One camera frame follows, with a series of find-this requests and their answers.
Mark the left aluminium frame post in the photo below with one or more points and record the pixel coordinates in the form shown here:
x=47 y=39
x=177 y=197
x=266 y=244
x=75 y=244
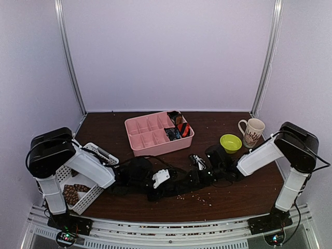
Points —
x=67 y=53

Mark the brown patterned necktie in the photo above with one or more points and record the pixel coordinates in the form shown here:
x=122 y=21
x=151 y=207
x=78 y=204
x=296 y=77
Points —
x=74 y=193

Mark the right aluminium frame post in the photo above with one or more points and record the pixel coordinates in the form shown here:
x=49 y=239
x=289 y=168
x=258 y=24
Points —
x=266 y=70

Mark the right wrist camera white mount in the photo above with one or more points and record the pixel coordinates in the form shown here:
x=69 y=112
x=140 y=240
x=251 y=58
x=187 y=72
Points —
x=197 y=161

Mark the white perforated plastic basket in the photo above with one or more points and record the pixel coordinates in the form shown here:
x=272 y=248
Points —
x=85 y=199

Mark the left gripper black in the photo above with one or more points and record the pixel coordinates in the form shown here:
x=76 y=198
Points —
x=160 y=192

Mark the black necktie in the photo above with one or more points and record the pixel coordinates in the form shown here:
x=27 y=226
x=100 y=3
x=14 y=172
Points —
x=192 y=187

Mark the pink divided organizer tray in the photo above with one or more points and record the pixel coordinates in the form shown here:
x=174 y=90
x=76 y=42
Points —
x=147 y=137

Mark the aluminium frame post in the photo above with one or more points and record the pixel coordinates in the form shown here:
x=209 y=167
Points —
x=67 y=53
x=266 y=70

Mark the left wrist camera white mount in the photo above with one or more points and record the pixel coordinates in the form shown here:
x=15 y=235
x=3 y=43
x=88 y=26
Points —
x=160 y=177

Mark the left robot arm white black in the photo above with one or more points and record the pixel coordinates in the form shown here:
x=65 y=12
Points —
x=52 y=150

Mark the rolled orange black tie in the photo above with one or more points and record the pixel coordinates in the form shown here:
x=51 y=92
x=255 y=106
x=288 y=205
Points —
x=184 y=129

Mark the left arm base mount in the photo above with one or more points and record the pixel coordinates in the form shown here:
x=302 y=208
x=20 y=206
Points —
x=72 y=224

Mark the white patterned mug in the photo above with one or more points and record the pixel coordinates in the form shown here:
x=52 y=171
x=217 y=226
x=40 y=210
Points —
x=251 y=130

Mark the green plastic bowl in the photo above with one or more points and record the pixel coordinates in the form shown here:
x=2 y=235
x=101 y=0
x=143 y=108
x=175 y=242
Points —
x=230 y=143

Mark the rolled brown tie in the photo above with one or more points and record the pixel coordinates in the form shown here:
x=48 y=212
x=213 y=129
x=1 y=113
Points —
x=176 y=117

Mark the aluminium front rail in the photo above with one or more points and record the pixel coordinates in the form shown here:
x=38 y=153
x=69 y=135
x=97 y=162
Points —
x=227 y=233

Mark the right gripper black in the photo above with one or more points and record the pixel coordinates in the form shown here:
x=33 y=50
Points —
x=196 y=178

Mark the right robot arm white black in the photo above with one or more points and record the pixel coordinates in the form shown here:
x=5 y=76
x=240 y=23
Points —
x=297 y=145

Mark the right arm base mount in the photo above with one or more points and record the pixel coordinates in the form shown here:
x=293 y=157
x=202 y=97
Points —
x=268 y=223

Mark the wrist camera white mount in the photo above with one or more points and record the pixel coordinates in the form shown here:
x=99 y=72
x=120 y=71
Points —
x=160 y=177
x=197 y=161

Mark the rolled blue patterned tie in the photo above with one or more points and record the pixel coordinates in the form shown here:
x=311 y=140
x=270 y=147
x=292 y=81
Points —
x=173 y=133

